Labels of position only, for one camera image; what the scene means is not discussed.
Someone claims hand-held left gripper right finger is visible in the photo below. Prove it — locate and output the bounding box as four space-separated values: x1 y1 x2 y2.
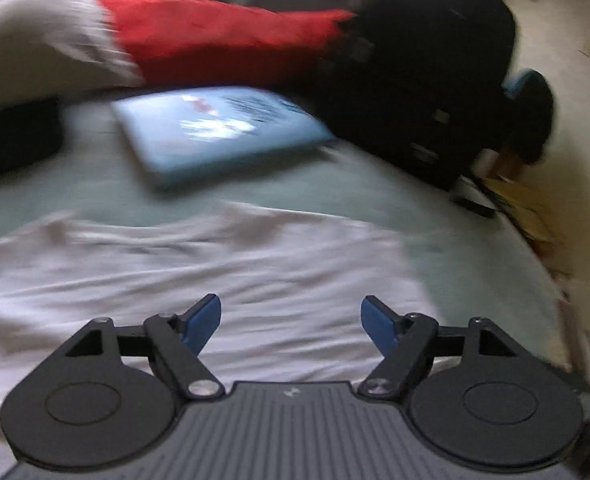
357 295 518 401

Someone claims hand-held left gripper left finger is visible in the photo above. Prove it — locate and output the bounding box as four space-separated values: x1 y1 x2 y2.
65 294 226 401

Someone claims white printed t-shirt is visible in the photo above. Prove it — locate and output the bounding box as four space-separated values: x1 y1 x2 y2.
0 202 443 480

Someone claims yellow cardboard box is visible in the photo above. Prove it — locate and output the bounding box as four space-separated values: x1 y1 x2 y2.
485 175 558 246

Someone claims blue book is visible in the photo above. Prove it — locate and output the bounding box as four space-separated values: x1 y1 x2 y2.
111 86 338 188

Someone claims black pouch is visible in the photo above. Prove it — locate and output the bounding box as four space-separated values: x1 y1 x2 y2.
0 97 66 186

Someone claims black backpack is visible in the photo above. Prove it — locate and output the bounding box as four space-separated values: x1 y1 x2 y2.
315 0 518 218

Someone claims red quilt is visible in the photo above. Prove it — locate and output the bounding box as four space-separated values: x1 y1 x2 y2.
97 0 358 91

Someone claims grey checked pillow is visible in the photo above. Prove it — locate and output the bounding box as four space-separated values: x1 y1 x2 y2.
0 0 143 111

